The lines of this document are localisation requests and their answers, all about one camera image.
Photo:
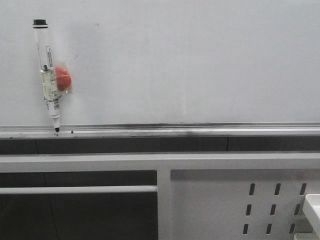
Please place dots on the white metal stand frame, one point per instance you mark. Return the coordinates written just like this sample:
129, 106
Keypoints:
180, 196

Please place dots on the white upper marker tray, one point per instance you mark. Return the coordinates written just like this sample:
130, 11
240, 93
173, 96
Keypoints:
311, 209

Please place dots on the large whiteboard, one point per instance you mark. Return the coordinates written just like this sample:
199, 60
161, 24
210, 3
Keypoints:
164, 67

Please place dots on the red round magnet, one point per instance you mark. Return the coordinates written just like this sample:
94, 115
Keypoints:
63, 79

